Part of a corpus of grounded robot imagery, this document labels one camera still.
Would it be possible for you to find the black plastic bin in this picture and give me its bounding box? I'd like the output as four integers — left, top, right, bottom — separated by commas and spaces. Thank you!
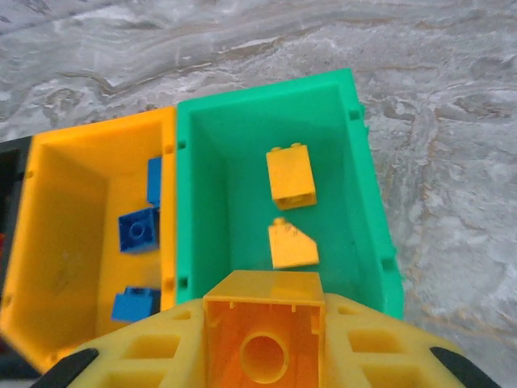
0, 135, 33, 284

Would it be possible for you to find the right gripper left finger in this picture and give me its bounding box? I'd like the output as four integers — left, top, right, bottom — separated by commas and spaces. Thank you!
40, 298, 209, 388

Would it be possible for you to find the yellow plastic bin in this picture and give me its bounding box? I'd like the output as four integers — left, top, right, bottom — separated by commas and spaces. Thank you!
0, 105, 179, 375

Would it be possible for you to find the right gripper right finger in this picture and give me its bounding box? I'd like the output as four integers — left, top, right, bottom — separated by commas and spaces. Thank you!
322, 293, 504, 388

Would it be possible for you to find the green plastic bin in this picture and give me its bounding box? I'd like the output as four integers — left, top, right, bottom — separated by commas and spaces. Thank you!
176, 67, 405, 320

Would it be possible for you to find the yellow sloped lego brick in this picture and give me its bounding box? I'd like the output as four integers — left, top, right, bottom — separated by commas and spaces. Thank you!
267, 217, 320, 271

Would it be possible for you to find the blue lego brick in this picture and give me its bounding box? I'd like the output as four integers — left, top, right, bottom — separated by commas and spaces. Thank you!
117, 206, 161, 255
111, 285, 162, 324
146, 156, 163, 207

